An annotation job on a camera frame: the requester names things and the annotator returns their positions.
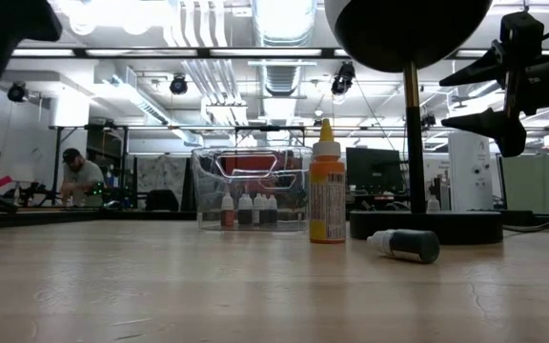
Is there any large orange food coloring bottle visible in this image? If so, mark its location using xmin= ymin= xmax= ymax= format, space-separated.
xmin=308 ymin=117 xmax=347 ymax=245

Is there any clear plastic bin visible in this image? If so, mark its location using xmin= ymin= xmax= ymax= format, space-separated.
xmin=191 ymin=145 xmax=314 ymax=233

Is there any small red food coloring bottle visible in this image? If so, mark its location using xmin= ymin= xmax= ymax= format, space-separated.
xmin=220 ymin=192 xmax=235 ymax=229

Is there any white cabinet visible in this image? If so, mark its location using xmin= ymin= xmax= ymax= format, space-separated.
xmin=447 ymin=131 xmax=495 ymax=213

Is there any black lamp with round base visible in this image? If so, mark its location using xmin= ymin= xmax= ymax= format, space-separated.
xmin=324 ymin=0 xmax=504 ymax=246

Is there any black office chair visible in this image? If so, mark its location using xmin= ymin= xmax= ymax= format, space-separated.
xmin=144 ymin=189 xmax=180 ymax=212

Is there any long ceiling light strip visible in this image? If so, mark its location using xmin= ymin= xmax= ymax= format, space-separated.
xmin=10 ymin=46 xmax=326 ymax=59

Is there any person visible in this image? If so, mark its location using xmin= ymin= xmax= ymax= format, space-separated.
xmin=59 ymin=147 xmax=107 ymax=209

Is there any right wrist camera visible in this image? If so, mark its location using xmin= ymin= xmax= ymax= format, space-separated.
xmin=499 ymin=10 xmax=546 ymax=56

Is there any green partition wall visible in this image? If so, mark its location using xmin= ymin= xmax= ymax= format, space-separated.
xmin=500 ymin=154 xmax=549 ymax=215

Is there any silver ceiling duct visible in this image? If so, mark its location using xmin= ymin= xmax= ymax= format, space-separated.
xmin=250 ymin=0 xmax=318 ymax=48

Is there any black rack frame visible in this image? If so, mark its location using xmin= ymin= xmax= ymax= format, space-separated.
xmin=48 ymin=123 xmax=131 ymax=209

